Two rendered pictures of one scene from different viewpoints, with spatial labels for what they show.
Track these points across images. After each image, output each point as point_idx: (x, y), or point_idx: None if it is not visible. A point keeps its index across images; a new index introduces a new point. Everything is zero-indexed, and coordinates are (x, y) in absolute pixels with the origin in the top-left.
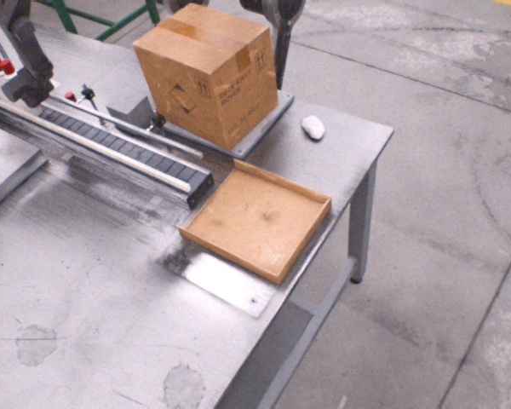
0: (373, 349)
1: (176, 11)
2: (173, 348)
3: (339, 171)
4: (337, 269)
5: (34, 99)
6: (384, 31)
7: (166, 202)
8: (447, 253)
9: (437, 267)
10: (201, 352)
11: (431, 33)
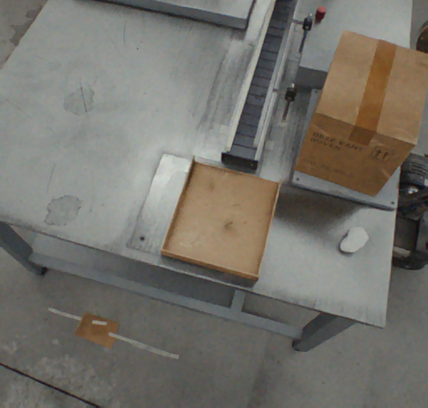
0: (230, 375)
1: (420, 48)
2: (92, 192)
3: (303, 279)
4: (303, 324)
5: None
6: None
7: (224, 138)
8: None
9: None
10: (92, 213)
11: None
